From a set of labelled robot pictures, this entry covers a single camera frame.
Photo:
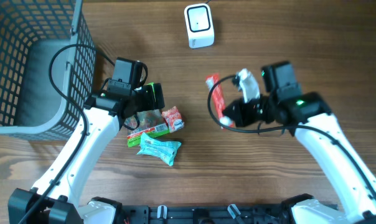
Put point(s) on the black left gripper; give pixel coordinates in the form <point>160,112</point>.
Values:
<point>152,98</point>

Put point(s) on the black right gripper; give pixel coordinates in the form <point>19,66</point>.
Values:
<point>242,109</point>

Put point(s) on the green gummy candy bag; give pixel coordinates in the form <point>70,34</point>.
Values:
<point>150,122</point>

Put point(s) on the small red white packet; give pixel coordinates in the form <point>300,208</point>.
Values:
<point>173,119</point>

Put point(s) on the red snack stick packet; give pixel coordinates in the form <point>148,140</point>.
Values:
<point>218,99</point>

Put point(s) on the teal snack wrapper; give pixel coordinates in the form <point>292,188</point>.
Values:
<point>164,150</point>

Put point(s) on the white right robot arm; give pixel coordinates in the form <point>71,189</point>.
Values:
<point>311,121</point>

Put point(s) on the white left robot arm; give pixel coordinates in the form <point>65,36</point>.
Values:
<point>54,198</point>

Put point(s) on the white barcode scanner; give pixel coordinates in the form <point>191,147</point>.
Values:
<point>199,25</point>

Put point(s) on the grey plastic mesh basket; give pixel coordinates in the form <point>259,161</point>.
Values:
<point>47,65</point>

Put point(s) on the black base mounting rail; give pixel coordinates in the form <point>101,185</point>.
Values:
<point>255,214</point>

